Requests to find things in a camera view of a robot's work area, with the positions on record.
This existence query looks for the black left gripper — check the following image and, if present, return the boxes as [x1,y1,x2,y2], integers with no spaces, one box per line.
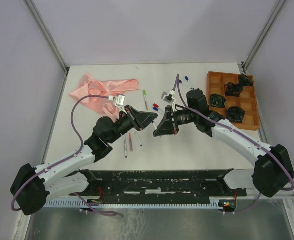
[108,104,158,144]

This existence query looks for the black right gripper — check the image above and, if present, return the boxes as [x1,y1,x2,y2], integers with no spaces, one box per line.
[153,105,197,137]

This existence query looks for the pink translucent highlighter pen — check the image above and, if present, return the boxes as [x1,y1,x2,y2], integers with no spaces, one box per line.
[128,133,133,152]

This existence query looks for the lime green capped marker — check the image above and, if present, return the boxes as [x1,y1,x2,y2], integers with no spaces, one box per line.
[142,89,148,110]

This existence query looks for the magenta capped whiteboard marker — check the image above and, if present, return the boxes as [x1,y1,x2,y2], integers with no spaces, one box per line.
[123,135,128,158]

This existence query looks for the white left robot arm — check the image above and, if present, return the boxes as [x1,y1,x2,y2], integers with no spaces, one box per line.
[10,105,158,216]

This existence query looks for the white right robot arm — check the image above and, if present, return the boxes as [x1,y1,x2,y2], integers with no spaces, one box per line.
[153,89,294,198]

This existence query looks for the far blue marker right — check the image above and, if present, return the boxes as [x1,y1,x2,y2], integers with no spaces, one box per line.
[184,76,194,90]

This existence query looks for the blue yellow rolled tie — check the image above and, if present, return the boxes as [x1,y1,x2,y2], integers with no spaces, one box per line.
[209,93,226,108]

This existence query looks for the pink satin cloth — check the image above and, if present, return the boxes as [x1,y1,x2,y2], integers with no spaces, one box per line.
[69,73,139,120]

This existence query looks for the dark floral rolled tie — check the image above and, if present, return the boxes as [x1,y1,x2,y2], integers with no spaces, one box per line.
[226,106,245,124]

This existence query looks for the orange wooden divider tray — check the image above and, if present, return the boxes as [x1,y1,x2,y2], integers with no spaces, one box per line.
[206,71,260,131]

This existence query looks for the dark rolled tie top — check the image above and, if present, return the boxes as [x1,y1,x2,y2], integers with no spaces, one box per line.
[238,74,253,87]

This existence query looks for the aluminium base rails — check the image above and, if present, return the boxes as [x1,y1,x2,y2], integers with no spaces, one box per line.
[272,190,294,199]

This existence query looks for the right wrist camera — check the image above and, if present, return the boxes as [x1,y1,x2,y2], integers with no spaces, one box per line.
[161,89,176,113]

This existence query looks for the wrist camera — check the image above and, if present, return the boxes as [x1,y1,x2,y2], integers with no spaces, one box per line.
[161,89,176,113]
[108,94,126,113]

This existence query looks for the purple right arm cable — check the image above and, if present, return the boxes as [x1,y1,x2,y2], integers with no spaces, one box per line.
[173,73,294,216]

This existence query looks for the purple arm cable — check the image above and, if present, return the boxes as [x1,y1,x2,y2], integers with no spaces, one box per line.
[173,73,294,216]
[10,94,119,217]

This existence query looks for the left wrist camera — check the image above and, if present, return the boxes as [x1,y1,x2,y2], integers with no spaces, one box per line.
[108,94,126,113]

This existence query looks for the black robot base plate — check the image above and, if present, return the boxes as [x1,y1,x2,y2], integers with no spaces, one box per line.
[79,170,247,204]

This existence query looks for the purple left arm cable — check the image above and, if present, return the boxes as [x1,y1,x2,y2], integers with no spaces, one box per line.
[10,94,119,217]

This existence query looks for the light blue cable duct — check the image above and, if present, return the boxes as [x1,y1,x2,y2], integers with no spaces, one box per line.
[44,197,234,210]

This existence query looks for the aluminium frame post right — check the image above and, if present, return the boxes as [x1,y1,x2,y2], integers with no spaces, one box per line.
[238,0,289,74]

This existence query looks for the aluminium frame post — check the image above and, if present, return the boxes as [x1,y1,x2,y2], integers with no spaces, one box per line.
[23,0,69,73]
[238,0,289,74]

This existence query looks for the aluminium frame post left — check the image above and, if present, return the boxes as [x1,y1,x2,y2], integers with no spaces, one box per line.
[23,0,69,73]

